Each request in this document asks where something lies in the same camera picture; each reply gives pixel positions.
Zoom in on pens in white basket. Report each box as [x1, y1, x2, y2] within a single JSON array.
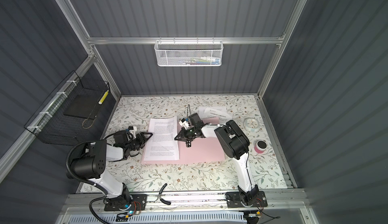
[[177, 56, 221, 66]]

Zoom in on black handled pliers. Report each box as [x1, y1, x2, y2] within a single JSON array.
[[157, 183, 172, 206]]

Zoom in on pink file folder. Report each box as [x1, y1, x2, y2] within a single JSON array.
[[149, 120, 225, 164]]

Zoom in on black wire mesh basket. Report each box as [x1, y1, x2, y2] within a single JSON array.
[[24, 73, 110, 146]]

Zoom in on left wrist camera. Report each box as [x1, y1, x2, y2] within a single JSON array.
[[126, 126, 137, 137]]

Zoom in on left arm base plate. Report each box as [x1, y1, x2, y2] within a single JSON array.
[[104, 194, 148, 211]]

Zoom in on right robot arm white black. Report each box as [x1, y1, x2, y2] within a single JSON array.
[[174, 113, 259, 206]]

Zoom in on black pad in basket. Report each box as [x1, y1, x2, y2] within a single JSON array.
[[63, 95, 102, 120]]

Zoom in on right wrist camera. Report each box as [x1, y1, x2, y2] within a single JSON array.
[[179, 118, 190, 129]]

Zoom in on white round tape dispenser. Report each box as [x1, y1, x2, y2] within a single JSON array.
[[243, 118, 260, 133]]

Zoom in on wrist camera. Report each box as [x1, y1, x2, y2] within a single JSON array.
[[126, 126, 137, 137], [179, 118, 190, 129]]

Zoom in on white wire mesh basket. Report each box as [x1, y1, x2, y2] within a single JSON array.
[[154, 41, 224, 67]]

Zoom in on yellow marker in basket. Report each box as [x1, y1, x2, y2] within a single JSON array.
[[98, 90, 109, 105]]

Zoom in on white paper sheet underneath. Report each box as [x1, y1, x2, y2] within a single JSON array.
[[199, 106, 232, 124]]

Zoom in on white ventilated cable duct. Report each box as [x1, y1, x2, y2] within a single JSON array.
[[68, 211, 248, 224]]

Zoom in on pink tape roll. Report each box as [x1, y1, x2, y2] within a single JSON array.
[[254, 140, 268, 154]]

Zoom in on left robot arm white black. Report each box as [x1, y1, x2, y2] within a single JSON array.
[[65, 127, 153, 210]]

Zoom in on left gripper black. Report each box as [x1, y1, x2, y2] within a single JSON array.
[[125, 132, 152, 152]]

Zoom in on printed white paper sheet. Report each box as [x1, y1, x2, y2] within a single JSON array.
[[142, 116, 179, 164]]

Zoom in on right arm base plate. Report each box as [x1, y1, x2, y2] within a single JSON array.
[[224, 191, 268, 208]]

